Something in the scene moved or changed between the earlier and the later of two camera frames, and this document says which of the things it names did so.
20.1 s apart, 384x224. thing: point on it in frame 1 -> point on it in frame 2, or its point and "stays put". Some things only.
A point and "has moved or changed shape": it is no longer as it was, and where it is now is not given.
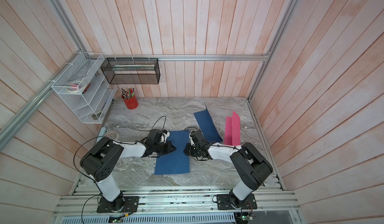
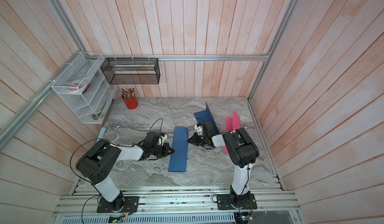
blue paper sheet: (207, 126) stays put
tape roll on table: (112, 134) stays put
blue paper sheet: (175, 161) has moved or changed shape
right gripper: (187, 150) -> (195, 141)
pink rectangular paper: (232, 130) stays put
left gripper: (169, 145) stays put
